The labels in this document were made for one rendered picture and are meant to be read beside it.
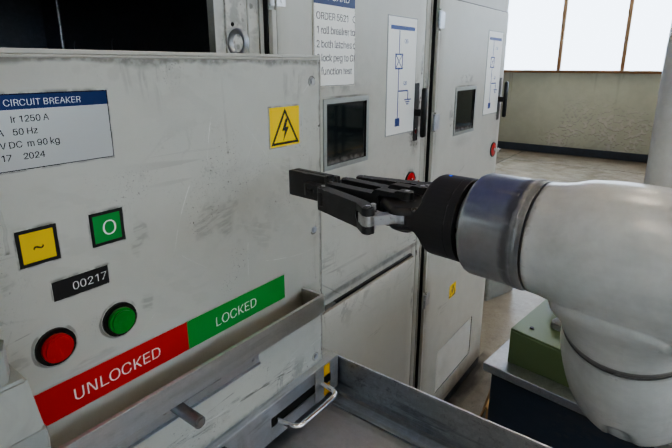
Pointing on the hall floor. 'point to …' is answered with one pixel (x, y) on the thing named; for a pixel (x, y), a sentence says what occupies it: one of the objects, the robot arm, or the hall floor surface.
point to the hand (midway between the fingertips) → (313, 185)
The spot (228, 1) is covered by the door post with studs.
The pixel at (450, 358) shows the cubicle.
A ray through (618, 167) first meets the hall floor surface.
